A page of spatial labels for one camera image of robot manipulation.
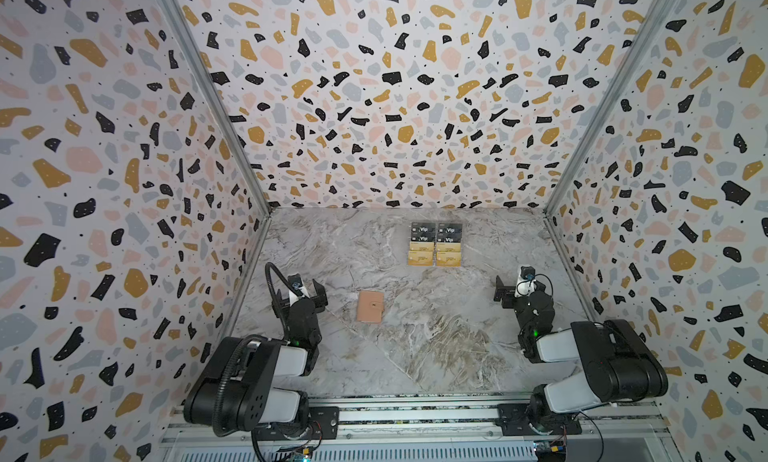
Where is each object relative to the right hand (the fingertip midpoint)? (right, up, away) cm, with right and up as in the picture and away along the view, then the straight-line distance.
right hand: (517, 271), depth 90 cm
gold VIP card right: (-19, +4, +13) cm, 24 cm away
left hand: (-64, -2, -4) cm, 64 cm away
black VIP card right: (-18, +12, +14) cm, 26 cm away
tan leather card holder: (-45, -11, +2) cm, 46 cm away
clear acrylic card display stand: (-23, +8, +13) cm, 28 cm away
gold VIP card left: (-28, +5, +13) cm, 32 cm away
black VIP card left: (-28, +12, +14) cm, 33 cm away
